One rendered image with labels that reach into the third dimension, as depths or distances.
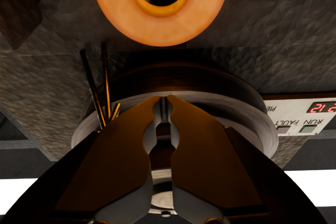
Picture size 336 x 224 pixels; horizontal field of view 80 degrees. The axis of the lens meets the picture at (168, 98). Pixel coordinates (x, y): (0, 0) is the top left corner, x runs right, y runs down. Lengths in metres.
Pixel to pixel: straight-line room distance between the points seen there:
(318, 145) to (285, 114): 8.93
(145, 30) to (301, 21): 0.27
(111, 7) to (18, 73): 0.38
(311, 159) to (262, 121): 8.69
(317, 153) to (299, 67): 8.80
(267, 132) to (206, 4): 0.29
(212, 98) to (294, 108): 0.36
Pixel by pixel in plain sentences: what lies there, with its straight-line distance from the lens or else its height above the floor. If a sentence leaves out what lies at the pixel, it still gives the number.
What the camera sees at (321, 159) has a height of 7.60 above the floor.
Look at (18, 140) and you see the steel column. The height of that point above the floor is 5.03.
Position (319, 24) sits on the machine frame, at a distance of 0.45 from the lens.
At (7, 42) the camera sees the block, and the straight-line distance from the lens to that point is 0.32.
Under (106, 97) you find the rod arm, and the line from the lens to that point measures 0.32.
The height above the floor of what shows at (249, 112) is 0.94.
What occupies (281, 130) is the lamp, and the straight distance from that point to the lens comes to 0.73.
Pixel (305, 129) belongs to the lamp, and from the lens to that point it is 0.77.
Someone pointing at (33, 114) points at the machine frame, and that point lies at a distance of 0.72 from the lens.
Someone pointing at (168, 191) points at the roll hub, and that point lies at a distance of 0.42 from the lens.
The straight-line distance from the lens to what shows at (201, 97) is 0.33.
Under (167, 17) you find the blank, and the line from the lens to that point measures 0.28.
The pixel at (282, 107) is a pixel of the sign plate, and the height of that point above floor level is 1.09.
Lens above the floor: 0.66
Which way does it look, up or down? 47 degrees up
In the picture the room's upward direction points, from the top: 177 degrees clockwise
